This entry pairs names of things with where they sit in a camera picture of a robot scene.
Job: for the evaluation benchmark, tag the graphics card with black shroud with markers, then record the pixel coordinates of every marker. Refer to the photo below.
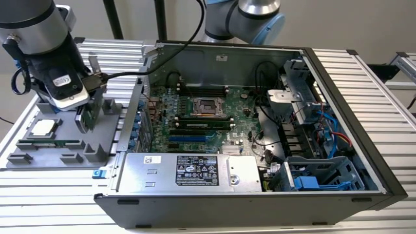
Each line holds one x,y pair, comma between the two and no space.
91,114

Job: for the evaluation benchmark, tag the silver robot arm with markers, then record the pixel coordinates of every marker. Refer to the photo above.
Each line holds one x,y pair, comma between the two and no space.
32,24

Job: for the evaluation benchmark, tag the black table corner cap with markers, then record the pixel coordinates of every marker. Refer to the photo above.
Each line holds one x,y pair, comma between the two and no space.
351,52
80,40

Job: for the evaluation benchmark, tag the black stand pole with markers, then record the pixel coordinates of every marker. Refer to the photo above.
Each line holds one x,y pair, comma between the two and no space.
160,19
113,19

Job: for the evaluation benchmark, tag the silver CPU chip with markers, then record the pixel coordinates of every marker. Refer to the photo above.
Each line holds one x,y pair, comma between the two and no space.
45,128

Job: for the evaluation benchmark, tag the grey plastic parts rack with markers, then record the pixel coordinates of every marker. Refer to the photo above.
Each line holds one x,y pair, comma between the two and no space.
64,131

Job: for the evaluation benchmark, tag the CPU socket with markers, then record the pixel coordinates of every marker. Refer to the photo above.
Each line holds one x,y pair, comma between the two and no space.
205,107

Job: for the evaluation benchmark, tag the blue plastic case latch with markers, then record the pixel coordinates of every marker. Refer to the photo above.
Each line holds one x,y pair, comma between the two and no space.
97,174

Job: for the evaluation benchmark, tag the long black expansion slot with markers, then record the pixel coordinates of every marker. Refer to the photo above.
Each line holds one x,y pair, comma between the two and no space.
189,132

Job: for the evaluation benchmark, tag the short black expansion slot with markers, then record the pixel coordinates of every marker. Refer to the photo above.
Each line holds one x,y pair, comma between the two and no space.
173,146

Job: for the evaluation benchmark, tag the blue expansion slot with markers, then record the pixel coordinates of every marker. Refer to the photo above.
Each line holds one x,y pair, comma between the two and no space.
188,139

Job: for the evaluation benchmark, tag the round coin battery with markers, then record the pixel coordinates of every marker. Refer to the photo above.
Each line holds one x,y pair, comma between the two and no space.
244,95

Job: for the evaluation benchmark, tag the silver power supply unit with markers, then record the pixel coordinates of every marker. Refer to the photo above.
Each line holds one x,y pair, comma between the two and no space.
163,178

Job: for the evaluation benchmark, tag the green motherboard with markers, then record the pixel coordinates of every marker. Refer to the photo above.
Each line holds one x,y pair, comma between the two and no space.
240,114

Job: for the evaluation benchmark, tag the silver finned heat sink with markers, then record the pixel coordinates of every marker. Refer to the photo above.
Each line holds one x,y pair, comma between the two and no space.
232,149

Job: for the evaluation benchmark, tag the grey metal drive cage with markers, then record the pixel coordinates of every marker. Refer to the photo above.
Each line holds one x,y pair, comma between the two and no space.
292,80

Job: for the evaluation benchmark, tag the open black PC case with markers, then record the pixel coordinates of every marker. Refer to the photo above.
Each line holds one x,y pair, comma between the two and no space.
227,212

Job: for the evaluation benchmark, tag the blue plastic bay carrier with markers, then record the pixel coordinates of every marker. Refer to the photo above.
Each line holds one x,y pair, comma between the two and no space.
305,182

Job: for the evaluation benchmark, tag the grey metal disk bay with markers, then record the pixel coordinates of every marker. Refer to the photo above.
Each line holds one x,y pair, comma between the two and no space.
324,163

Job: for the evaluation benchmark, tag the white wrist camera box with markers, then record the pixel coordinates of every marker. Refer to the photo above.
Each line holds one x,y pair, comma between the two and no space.
64,97

